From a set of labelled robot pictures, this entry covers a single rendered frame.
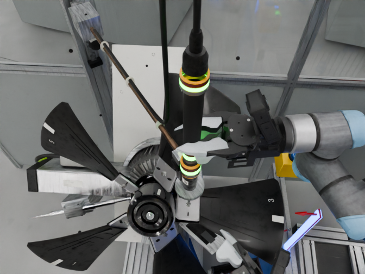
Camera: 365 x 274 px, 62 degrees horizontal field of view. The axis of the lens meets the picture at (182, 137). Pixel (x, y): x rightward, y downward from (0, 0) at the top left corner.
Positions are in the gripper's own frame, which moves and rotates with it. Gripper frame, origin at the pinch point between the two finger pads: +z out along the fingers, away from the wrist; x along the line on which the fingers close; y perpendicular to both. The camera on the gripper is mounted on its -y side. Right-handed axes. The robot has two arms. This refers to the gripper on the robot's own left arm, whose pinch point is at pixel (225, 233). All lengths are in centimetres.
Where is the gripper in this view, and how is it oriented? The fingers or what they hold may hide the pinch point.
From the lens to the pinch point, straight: 82.5
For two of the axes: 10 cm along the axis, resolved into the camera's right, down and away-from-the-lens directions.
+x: 0.9, 5.3, 8.4
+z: -5.5, -6.8, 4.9
